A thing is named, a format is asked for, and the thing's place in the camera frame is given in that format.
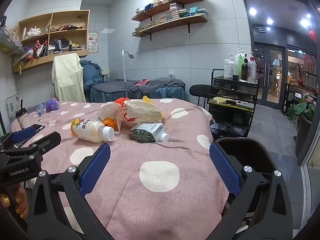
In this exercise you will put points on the glass double door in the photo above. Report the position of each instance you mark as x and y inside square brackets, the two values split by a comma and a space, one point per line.
[271, 77]

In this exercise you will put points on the red mesh net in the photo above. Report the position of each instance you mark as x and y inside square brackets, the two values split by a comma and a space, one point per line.
[120, 101]

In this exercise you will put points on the drink cup with straw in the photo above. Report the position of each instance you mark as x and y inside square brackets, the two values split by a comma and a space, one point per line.
[21, 120]

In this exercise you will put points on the red cloth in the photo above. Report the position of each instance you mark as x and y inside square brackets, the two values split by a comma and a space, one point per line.
[140, 82]

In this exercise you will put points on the white wall sign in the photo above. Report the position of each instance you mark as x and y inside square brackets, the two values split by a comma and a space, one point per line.
[11, 105]

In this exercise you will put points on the cluster of toiletry bottles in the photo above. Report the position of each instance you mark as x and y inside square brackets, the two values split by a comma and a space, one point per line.
[241, 67]

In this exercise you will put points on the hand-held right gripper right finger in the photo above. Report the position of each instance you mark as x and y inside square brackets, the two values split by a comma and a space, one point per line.
[225, 170]

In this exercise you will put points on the wall poster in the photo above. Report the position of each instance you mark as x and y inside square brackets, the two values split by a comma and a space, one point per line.
[93, 42]

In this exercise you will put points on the green milk carton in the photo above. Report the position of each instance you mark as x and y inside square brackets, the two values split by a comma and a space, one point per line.
[147, 132]

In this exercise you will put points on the small clear water bottle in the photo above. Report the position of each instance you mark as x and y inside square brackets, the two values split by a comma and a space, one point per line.
[40, 110]

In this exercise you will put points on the yellow white drink bottle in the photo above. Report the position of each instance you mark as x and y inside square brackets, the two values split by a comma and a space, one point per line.
[87, 130]

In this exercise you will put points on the person's left hand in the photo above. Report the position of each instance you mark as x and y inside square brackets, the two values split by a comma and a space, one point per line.
[17, 197]

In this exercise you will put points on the black round stool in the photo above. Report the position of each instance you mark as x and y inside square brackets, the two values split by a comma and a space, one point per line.
[200, 90]

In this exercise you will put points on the purple pouch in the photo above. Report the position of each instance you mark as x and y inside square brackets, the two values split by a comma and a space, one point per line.
[51, 105]

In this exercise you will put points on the black trolley cart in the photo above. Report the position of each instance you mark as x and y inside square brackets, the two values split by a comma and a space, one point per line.
[235, 87]

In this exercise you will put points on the red hanging ornament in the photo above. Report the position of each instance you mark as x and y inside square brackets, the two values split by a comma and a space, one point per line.
[312, 35]

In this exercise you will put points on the white floor lamp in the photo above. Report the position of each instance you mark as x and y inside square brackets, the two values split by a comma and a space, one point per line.
[124, 75]

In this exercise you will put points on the pale yellow cloth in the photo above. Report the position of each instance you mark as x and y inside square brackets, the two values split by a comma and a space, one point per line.
[68, 80]

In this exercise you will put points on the pink polka dot blanket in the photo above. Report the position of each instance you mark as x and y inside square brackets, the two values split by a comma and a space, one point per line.
[150, 200]

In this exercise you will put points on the orange peel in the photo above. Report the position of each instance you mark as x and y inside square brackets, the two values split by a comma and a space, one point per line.
[108, 121]

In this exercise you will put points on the wooden cubby shelf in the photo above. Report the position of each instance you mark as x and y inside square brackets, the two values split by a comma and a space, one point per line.
[51, 58]

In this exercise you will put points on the massage bed with grey cover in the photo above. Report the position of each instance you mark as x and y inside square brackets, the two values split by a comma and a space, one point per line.
[162, 90]

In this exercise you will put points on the blue cloth pile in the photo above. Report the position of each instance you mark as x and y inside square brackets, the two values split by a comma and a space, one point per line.
[91, 73]

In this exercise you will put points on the green potted plant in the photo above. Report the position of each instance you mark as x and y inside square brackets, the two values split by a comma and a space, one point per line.
[301, 108]

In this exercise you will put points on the wall shelves with boxes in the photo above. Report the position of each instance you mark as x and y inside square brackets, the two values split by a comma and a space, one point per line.
[175, 10]

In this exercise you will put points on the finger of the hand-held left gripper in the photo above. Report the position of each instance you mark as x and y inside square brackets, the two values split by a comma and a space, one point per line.
[48, 140]
[23, 133]

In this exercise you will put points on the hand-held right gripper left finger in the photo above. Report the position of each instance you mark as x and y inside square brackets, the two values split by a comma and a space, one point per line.
[95, 170]

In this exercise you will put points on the black trash bin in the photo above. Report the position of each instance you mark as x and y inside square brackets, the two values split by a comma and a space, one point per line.
[250, 152]

